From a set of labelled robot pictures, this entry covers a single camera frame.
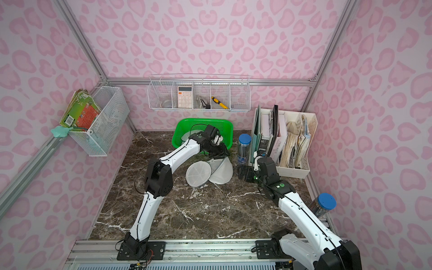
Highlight white mesh laundry bag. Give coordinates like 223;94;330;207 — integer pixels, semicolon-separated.
186;157;234;187

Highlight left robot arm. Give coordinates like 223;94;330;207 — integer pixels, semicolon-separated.
121;125;230;258

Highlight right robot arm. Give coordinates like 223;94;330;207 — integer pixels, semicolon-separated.
238;156;362;270

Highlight white mesh bag in basket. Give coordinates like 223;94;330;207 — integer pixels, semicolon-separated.
181;130;196;143

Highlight green plastic basket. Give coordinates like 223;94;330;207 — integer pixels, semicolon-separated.
171;117;234;151

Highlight pencil tube blue lid standing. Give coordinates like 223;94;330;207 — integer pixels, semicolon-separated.
237;133;252;164

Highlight white book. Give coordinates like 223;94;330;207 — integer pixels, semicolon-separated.
270;112;288;165

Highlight metal clips in shelf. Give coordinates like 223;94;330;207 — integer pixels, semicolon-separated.
196;96;211;110

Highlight yellow black utility knife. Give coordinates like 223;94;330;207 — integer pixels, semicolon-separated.
211;97;228;110

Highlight white file organizer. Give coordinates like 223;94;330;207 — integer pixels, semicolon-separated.
248;106;318;179

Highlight black binder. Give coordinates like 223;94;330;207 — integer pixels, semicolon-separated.
267;105;279;156

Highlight beige papers in organizer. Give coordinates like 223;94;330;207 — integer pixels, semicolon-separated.
279;114;312;169

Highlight white calculator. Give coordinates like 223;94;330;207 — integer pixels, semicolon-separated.
177;86;193;109

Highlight round metal tin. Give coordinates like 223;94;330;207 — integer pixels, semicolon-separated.
160;98;173;109

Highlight pencil tube blue lid lying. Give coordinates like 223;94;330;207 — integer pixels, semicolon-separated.
308;193;337;218

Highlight green red booklet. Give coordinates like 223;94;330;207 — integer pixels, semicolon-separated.
60;89;102;131

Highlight mint green star hook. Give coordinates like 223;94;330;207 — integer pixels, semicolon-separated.
51;126;73;138

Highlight white wire shelf back wall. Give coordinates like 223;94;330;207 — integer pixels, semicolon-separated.
147;76;252;112

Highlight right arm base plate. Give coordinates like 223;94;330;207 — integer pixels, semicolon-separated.
251;238;292;259

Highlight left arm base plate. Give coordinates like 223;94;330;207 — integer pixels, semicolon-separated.
117;241;166;261

